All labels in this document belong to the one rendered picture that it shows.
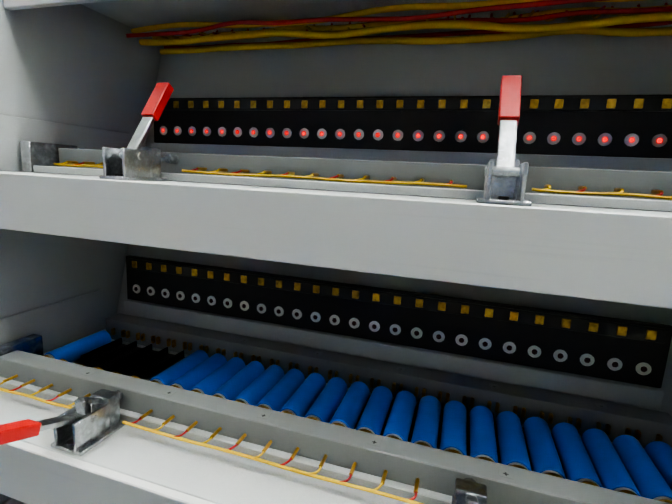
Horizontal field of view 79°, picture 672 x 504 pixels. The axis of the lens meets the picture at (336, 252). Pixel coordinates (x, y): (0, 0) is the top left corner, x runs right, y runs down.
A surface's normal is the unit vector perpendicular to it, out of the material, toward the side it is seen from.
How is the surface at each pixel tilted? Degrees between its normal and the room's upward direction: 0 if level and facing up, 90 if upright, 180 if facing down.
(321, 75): 90
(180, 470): 15
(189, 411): 106
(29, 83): 90
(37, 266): 90
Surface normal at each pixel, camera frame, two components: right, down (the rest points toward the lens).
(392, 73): -0.28, -0.11
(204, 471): 0.05, -0.98
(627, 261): -0.30, 0.16
